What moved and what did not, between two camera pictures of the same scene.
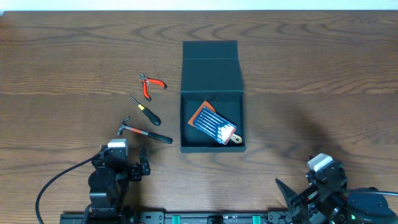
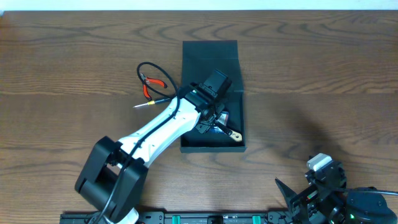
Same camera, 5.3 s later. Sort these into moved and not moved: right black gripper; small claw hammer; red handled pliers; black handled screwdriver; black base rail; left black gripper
Moved: small claw hammer; black handled screwdriver; left black gripper
Not moved: black base rail; right black gripper; red handled pliers
